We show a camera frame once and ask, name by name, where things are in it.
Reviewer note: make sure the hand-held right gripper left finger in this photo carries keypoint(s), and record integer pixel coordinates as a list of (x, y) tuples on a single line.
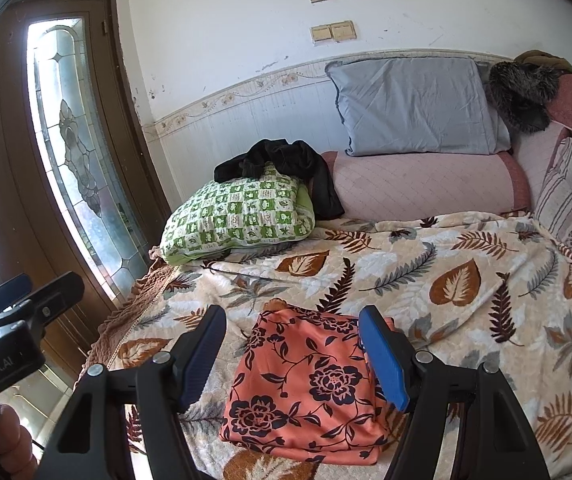
[(203, 355)]

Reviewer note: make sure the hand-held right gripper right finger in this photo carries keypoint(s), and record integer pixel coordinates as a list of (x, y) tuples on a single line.
[(383, 355)]

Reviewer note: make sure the orange floral garment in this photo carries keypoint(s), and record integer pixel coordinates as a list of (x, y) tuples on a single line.
[(306, 385)]

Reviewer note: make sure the person's left hand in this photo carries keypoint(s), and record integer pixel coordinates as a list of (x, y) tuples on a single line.
[(15, 450)]

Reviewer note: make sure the brown quilted bedspread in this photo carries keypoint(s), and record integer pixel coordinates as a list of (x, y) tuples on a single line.
[(135, 305)]

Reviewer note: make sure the leaf print blanket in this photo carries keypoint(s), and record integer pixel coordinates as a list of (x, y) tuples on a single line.
[(466, 310)]

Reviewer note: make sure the wooden door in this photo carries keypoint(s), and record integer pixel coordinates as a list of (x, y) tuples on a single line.
[(5, 160)]

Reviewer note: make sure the green checked pillow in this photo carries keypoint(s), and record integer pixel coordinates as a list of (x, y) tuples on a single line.
[(236, 215)]

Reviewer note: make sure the stained glass door panel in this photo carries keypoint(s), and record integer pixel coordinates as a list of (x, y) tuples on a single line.
[(75, 150)]

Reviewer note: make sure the pink bolster cushion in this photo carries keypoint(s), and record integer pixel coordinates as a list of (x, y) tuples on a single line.
[(416, 185)]

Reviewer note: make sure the black garment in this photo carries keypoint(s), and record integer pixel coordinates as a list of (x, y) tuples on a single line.
[(276, 157)]

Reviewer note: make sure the grey-blue pillow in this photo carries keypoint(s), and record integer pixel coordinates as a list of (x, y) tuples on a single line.
[(416, 105)]

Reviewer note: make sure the dark furry cushion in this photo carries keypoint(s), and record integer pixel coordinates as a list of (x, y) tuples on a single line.
[(521, 95)]

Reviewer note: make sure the brown cloth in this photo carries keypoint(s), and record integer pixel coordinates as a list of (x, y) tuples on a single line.
[(546, 60)]

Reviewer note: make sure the beige light switch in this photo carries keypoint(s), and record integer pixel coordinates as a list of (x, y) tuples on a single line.
[(322, 33), (343, 30)]

